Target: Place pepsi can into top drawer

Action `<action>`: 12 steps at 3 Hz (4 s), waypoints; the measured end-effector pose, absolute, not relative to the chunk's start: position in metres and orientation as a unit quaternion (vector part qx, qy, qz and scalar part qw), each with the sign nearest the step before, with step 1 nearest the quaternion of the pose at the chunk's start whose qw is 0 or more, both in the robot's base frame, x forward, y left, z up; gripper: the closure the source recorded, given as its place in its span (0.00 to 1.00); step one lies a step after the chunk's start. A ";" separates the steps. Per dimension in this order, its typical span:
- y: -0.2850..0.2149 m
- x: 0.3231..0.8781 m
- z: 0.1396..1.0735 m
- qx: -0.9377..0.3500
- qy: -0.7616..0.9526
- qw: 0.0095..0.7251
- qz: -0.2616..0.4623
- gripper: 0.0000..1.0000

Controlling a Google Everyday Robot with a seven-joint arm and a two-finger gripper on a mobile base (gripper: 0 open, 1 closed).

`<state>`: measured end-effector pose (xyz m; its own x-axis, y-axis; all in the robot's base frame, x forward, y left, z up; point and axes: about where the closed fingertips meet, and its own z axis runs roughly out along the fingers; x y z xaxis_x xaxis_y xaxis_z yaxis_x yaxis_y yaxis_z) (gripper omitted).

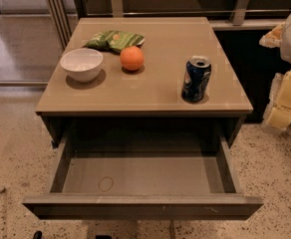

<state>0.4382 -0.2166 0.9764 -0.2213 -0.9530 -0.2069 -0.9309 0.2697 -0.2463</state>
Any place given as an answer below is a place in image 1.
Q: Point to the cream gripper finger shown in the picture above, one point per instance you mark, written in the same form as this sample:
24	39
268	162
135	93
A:
273	38
277	117

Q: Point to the blue pepsi can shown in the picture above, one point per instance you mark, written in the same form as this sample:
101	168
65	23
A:
196	78

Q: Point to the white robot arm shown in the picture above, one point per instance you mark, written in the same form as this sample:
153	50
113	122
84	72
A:
285	54

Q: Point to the grey cabinet with tan top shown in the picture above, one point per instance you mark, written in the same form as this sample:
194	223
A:
154	90

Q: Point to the open grey top drawer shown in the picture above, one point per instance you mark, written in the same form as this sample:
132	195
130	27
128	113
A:
149	177

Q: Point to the orange fruit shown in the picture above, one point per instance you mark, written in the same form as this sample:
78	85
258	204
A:
132	58

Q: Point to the green chip bag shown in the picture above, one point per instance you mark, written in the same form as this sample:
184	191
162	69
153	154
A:
115	40

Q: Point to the white bowl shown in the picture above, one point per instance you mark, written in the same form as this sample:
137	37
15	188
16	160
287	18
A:
82	65

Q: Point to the metal railing frame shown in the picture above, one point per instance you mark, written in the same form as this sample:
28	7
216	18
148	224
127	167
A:
224	14

